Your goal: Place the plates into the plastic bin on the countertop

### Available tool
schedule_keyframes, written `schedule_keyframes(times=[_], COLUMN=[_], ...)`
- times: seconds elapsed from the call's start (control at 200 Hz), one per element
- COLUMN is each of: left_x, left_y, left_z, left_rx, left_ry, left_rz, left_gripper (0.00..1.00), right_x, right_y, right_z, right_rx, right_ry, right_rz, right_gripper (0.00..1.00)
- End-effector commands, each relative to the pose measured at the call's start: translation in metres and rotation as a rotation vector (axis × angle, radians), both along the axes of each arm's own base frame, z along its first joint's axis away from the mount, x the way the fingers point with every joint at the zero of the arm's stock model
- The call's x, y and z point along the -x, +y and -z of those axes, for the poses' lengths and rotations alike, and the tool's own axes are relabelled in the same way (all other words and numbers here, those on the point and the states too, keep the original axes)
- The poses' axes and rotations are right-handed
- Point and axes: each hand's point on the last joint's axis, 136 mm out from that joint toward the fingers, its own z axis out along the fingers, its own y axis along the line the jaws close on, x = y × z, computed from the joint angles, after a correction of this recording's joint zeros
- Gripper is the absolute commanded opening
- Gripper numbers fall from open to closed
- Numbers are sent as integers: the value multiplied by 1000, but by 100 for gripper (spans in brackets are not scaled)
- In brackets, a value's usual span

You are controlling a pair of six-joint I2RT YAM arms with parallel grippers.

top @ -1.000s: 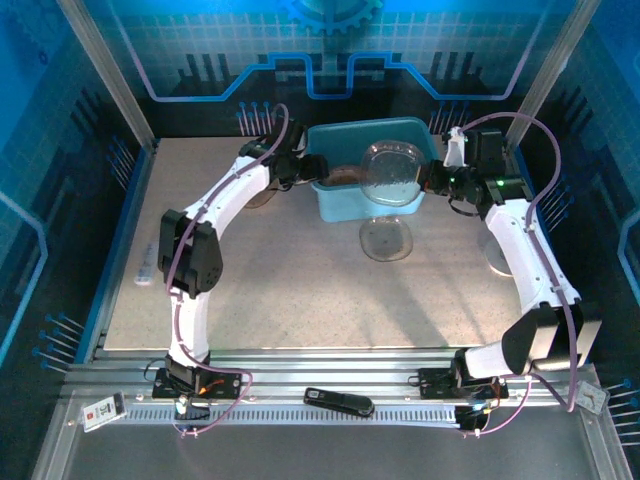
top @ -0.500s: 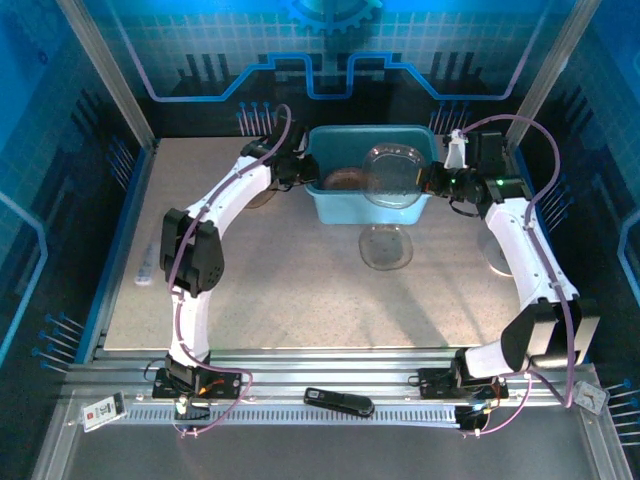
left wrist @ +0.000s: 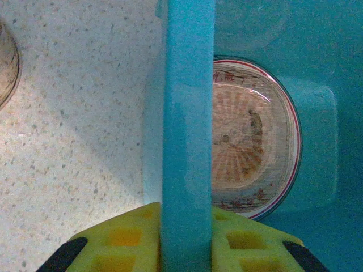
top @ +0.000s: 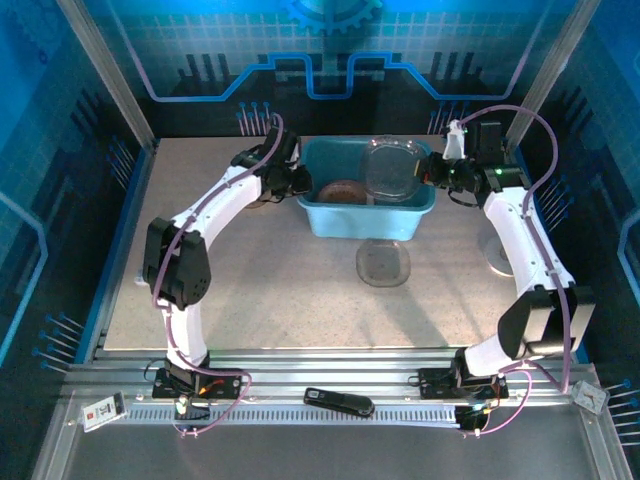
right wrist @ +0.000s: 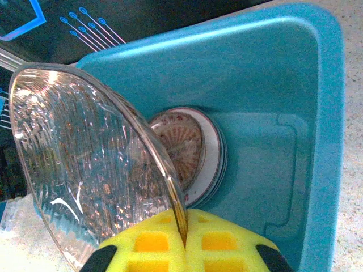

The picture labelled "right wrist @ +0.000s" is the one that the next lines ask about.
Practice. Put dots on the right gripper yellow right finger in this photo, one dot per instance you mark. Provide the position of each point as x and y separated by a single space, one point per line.
227 252

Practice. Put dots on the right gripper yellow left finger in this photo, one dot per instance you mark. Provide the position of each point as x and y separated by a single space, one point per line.
147 249

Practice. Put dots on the green rimmed printed plate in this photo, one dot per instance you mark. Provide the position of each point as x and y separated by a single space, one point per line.
224 161

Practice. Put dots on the white plate with red print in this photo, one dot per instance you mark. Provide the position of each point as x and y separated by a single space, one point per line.
211 158

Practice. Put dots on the transparent squarish plate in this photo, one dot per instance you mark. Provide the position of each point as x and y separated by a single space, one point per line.
184 153
85 156

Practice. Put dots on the teal plastic bin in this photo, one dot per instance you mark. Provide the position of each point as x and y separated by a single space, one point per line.
255 85

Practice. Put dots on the aluminium frame post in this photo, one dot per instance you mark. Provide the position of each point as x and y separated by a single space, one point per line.
8 61

